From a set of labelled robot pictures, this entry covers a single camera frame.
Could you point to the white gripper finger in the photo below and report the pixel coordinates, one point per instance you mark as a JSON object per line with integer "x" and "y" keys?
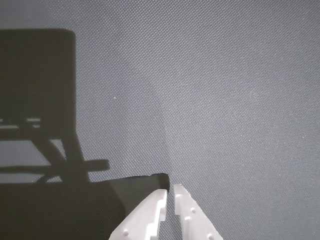
{"x": 142, "y": 217}
{"x": 192, "y": 217}

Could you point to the grey textured mat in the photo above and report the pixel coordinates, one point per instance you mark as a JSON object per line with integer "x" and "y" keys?
{"x": 200, "y": 100}

